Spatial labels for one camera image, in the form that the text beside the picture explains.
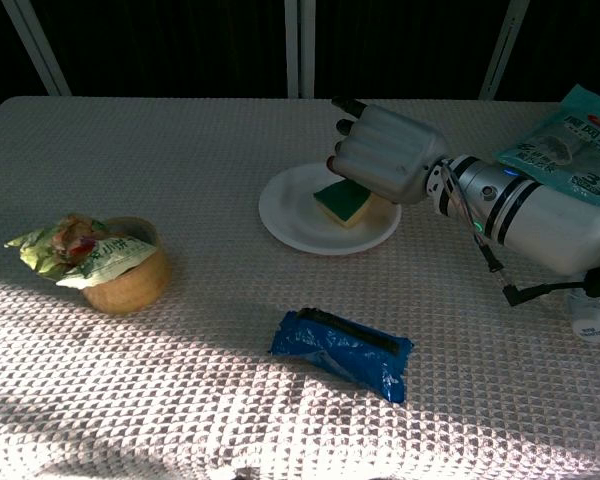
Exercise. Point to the wooden bowl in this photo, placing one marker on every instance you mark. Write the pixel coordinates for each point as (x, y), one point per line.
(130, 287)

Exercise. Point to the teal cleaning cloth package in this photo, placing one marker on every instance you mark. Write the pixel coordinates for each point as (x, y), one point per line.
(575, 145)

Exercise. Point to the white metal frame post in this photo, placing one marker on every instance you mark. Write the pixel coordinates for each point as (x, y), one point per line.
(300, 48)
(503, 48)
(36, 46)

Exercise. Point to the white paper plate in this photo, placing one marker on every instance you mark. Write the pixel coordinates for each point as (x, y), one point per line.
(300, 220)

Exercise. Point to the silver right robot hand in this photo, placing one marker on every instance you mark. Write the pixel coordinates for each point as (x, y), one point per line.
(390, 150)

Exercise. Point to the woven checkered tablecloth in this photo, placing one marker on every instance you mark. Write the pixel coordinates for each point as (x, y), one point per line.
(180, 350)

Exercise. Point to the blue snack wrapper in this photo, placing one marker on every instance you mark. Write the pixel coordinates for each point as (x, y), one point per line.
(341, 351)

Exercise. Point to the green yellow sponge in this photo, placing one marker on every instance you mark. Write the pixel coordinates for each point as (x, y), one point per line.
(342, 204)

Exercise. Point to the clear plastic water bottle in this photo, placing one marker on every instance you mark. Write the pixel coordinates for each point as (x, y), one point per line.
(587, 320)

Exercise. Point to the green crumpled snack bag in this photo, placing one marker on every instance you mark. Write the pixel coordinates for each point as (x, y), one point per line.
(75, 252)

